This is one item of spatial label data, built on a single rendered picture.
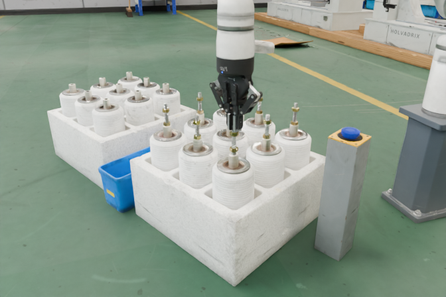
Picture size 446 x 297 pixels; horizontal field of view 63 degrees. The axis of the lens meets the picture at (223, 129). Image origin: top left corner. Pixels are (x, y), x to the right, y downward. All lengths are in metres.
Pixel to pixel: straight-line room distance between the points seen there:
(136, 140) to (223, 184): 0.50
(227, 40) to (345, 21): 3.55
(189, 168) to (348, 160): 0.36
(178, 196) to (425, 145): 0.66
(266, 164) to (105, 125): 0.55
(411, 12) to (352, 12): 0.86
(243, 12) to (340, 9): 3.48
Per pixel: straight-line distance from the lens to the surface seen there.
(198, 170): 0.87
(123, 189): 1.09
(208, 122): 1.04
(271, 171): 0.88
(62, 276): 0.99
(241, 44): 0.69
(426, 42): 3.18
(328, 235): 0.96
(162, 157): 0.96
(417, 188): 1.16
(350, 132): 0.84
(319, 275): 0.94
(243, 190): 0.80
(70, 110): 1.40
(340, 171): 0.86
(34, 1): 7.05
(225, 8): 0.69
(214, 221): 0.82
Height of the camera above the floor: 0.65
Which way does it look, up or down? 23 degrees down
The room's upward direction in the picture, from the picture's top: straight up
